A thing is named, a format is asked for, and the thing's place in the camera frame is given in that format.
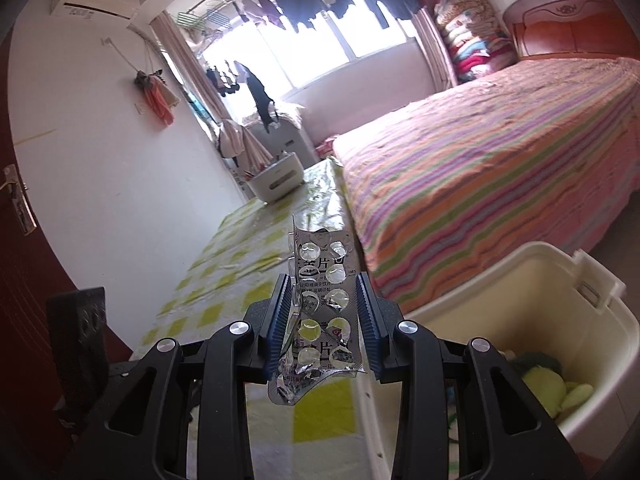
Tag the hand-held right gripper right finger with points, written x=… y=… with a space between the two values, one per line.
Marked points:
x=369 y=325

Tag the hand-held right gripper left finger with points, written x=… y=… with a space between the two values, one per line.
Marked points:
x=274 y=330

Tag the silver blister pack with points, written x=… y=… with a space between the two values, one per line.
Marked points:
x=320 y=310

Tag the green plush toy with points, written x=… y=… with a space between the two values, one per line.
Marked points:
x=545 y=380

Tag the dark red door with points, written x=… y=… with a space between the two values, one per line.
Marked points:
x=25 y=285

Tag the yellow checkered tablecloth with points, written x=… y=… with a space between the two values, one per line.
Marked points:
x=225 y=260

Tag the white organizer box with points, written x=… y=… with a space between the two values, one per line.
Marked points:
x=277 y=180

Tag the pink cloth pile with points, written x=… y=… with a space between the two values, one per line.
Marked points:
x=327 y=146

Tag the white washing machine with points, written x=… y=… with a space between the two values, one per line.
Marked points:
x=290 y=140

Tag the bed with striped sheet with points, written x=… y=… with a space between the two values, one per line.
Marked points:
x=475 y=160

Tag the black hanging garment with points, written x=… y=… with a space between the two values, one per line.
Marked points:
x=260 y=100

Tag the orange cloth on hook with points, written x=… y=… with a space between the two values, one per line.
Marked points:
x=160 y=102

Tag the hanging small laundry cluster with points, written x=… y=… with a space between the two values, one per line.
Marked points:
x=225 y=80

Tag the striped pink curtain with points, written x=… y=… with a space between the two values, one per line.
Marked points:
x=435 y=55

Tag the tied pink curtain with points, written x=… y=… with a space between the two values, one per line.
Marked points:
x=185 y=60

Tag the stack of folded quilts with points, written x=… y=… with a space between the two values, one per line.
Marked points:
x=470 y=35

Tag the red wooden headboard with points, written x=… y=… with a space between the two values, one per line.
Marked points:
x=565 y=25

